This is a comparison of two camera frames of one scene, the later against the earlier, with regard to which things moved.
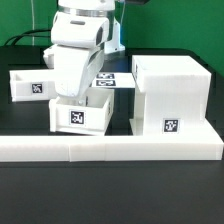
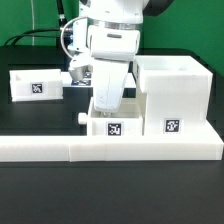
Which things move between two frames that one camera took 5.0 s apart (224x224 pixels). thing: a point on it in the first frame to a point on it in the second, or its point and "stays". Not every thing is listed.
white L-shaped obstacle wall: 84,148 stays
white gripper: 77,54 to 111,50
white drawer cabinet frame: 173,97 stays
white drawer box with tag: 89,116 to 127,120
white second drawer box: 32,85 stays
